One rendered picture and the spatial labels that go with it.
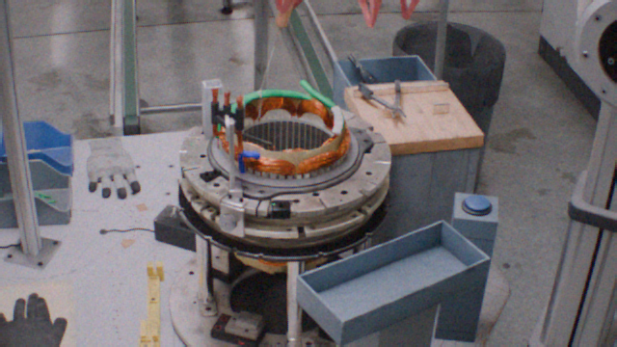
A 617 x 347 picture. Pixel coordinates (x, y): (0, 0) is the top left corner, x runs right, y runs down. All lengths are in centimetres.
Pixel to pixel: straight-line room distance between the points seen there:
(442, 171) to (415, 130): 8
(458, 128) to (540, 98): 252
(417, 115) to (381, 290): 43
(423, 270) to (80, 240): 74
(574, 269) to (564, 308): 7
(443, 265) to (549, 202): 208
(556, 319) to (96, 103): 284
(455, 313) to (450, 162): 26
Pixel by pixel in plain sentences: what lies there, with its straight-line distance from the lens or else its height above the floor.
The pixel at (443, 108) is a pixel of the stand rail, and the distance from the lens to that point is 163.
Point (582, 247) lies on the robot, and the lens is 128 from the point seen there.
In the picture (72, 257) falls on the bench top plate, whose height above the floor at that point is 78.
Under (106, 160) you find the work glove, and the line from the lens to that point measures 199.
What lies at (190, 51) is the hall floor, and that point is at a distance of 430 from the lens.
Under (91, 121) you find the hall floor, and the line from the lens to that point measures 378.
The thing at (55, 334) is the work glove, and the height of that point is 79.
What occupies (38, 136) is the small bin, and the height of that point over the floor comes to 82.
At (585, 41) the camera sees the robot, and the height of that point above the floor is 143.
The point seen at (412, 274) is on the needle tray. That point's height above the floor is 103.
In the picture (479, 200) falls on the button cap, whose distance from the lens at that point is 145.
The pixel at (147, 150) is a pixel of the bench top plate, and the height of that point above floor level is 78.
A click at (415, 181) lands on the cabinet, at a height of 98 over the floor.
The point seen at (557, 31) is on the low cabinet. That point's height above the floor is 21.
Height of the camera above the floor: 185
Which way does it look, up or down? 33 degrees down
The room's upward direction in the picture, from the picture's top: 2 degrees clockwise
